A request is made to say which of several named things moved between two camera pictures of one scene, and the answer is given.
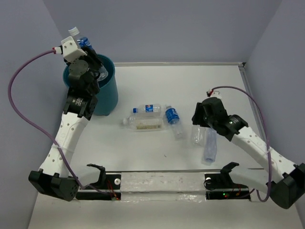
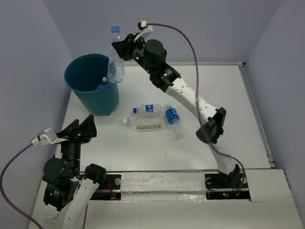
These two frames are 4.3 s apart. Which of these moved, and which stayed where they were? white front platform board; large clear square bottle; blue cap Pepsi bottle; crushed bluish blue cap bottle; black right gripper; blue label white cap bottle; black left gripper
Moved: black right gripper; blue label white cap bottle; crushed bluish blue cap bottle; black left gripper
Stayed: blue cap Pepsi bottle; white front platform board; large clear square bottle
